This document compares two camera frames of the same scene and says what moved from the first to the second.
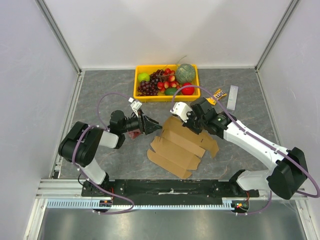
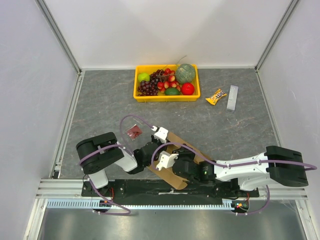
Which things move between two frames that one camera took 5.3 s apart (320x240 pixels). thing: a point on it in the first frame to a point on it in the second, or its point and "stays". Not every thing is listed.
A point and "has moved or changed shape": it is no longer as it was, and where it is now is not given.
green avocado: x=171 y=91 stays
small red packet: x=134 y=133 stays
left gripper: x=147 y=124 to x=155 y=139
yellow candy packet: x=217 y=94 stays
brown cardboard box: x=176 y=151 has moved or changed shape
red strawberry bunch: x=168 y=81 stays
